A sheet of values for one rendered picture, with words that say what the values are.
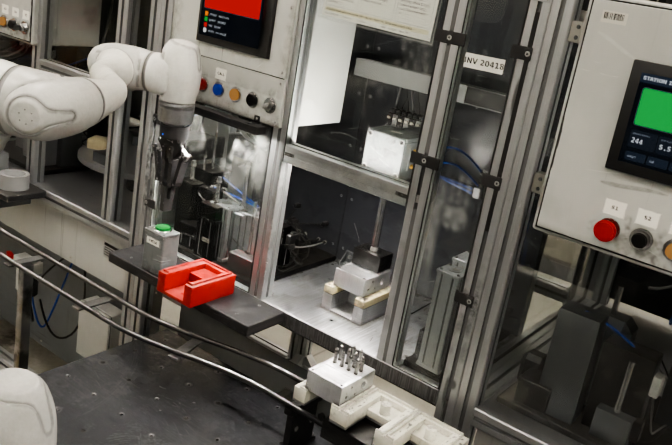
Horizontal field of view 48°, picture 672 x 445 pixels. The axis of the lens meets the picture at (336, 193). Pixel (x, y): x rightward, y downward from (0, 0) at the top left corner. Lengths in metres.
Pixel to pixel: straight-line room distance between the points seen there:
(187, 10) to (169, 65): 0.22
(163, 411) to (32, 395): 0.51
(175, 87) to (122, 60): 0.14
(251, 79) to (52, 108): 0.66
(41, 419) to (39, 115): 0.56
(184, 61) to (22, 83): 0.57
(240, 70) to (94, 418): 0.91
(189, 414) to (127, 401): 0.16
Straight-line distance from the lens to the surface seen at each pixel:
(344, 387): 1.67
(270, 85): 1.90
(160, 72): 1.95
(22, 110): 1.42
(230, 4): 1.96
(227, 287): 2.02
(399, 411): 1.75
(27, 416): 1.53
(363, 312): 1.97
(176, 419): 1.94
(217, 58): 2.02
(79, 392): 2.03
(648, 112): 1.45
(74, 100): 1.46
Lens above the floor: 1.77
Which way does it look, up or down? 16 degrees down
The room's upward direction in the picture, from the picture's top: 10 degrees clockwise
